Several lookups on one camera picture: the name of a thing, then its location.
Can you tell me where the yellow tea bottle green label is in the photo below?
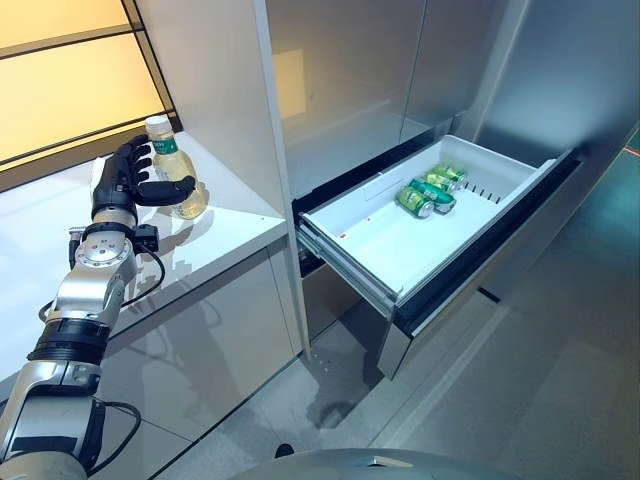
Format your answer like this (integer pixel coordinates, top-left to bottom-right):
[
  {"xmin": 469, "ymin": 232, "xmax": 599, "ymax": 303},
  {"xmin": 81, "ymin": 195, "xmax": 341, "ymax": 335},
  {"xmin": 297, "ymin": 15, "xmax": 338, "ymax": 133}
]
[{"xmin": 144, "ymin": 115, "xmax": 209, "ymax": 221}]

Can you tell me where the stainless steel fridge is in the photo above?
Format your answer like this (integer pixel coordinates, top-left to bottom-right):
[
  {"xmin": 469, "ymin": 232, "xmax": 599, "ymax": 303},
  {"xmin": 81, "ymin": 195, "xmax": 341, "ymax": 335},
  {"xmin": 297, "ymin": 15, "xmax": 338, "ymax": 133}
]
[{"xmin": 254, "ymin": 0, "xmax": 640, "ymax": 382}]

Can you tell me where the white counter cabinet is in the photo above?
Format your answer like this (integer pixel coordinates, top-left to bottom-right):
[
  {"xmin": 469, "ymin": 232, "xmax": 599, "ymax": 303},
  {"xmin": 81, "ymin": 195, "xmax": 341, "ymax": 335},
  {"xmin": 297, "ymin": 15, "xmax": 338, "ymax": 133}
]
[{"xmin": 0, "ymin": 130, "xmax": 302, "ymax": 480}]

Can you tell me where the white vertical side panel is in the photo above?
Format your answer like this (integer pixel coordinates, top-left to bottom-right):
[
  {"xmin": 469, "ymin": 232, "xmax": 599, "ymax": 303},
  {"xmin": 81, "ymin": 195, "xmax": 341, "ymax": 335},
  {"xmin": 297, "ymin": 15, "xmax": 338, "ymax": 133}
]
[{"xmin": 134, "ymin": 0, "xmax": 315, "ymax": 359}]

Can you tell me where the light green drink can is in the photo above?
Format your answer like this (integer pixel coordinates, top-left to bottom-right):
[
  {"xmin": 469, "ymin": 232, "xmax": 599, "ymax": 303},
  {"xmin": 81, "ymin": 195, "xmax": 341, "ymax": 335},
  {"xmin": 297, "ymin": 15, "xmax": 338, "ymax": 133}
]
[
  {"xmin": 395, "ymin": 185, "xmax": 436, "ymax": 220},
  {"xmin": 424, "ymin": 169, "xmax": 459, "ymax": 194},
  {"xmin": 434, "ymin": 164, "xmax": 470, "ymax": 189}
]

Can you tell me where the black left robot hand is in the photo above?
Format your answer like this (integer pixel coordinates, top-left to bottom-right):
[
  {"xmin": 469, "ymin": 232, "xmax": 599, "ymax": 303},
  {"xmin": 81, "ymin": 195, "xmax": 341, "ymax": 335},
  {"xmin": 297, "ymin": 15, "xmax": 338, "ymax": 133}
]
[{"xmin": 91, "ymin": 134, "xmax": 197, "ymax": 221}]

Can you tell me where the dark green drink can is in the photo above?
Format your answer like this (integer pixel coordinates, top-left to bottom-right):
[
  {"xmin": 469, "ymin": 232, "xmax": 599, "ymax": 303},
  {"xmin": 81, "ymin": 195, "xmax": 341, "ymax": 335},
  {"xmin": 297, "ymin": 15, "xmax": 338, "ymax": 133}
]
[{"xmin": 408, "ymin": 177, "xmax": 457, "ymax": 214}]

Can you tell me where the backlit yellow window panel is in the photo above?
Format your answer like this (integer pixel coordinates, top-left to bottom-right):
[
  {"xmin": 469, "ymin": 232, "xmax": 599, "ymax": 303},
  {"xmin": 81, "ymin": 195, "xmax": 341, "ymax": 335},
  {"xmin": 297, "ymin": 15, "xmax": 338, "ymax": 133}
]
[{"xmin": 0, "ymin": 0, "xmax": 184, "ymax": 174}]

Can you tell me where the silver robot torso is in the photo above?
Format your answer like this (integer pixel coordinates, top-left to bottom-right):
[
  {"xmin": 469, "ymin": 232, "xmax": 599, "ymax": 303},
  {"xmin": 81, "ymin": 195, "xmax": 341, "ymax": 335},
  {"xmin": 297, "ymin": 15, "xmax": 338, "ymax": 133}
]
[{"xmin": 234, "ymin": 447, "xmax": 506, "ymax": 480}]

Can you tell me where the fridge drawer with white bin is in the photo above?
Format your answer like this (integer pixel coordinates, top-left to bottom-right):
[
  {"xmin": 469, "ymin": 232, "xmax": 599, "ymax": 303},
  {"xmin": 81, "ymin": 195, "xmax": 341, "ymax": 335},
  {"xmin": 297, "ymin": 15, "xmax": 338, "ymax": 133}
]
[{"xmin": 292, "ymin": 133, "xmax": 586, "ymax": 382}]

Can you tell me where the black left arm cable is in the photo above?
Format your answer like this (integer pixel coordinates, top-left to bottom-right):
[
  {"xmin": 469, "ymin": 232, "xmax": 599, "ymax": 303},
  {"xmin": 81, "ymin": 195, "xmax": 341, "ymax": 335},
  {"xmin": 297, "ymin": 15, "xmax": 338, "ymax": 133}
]
[{"xmin": 87, "ymin": 249, "xmax": 167, "ymax": 466}]

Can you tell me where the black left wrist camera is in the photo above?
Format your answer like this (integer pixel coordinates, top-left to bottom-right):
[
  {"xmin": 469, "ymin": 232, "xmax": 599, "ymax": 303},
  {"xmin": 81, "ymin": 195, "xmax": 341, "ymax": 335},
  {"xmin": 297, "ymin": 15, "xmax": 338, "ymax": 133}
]
[{"xmin": 132, "ymin": 224, "xmax": 160, "ymax": 253}]

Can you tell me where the steel bottom fridge drawer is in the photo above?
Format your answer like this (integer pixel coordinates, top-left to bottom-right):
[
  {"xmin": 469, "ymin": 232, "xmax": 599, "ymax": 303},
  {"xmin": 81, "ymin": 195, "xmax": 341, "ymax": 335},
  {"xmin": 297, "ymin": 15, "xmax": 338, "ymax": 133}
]
[{"xmin": 299, "ymin": 262, "xmax": 396, "ymax": 381}]

